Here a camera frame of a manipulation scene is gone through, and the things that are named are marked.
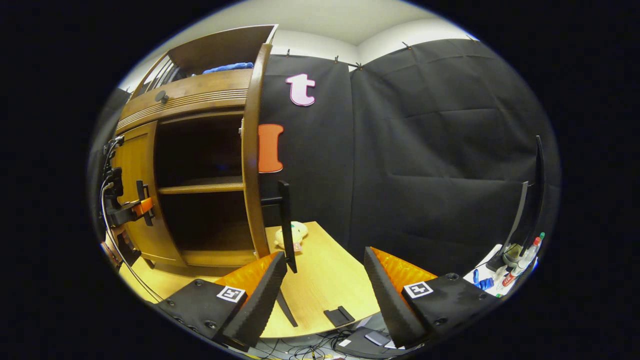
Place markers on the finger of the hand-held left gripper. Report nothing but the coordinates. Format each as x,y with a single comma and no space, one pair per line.
140,207

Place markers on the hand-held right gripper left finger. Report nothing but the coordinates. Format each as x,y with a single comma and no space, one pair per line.
260,300

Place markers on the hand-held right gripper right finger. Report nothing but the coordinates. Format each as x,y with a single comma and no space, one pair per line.
390,300

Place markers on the wooden double-door shoe cabinet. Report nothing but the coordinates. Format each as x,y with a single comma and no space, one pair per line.
200,187

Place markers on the black power box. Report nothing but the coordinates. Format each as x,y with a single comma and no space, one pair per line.
360,345

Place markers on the yellow plush toy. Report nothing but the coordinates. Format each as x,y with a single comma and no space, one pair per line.
292,235

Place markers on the blue clip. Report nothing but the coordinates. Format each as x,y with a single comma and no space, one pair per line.
484,282

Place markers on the wooden drawer with black knob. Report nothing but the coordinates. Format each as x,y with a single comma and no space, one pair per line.
200,92

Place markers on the black backdrop cloth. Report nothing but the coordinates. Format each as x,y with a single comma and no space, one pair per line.
425,150

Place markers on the green cap marker pen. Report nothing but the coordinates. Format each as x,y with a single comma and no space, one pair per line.
537,240

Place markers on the blue towel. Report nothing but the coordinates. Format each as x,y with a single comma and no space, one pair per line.
227,67

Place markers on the small black bracket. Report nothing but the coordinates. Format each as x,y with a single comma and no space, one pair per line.
340,316

